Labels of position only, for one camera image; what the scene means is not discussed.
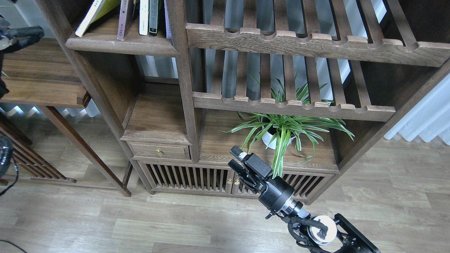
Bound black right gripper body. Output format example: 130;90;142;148
238;154;295;213

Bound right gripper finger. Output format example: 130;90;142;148
230;146;249;162
228;160;246;178

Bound maroon book white characters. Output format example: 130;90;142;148
117;0;139;41

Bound yellow green book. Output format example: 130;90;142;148
75;0;121;37

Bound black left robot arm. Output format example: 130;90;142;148
0;16;45;177

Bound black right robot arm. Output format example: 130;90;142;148
228;146;379;253

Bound white plant pot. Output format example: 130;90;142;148
262;127;281;150

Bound spider plant green leaves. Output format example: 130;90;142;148
221;76;355;178

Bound dark wooden bookshelf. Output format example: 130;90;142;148
36;0;449;204

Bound pale upright book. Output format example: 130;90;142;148
164;0;172;39

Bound white curtain right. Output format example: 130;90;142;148
384;75;450;145

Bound white upright book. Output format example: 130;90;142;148
139;0;150;36

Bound wooden side table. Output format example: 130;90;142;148
1;38;132;197

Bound black floor cable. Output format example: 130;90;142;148
0;158;28;253

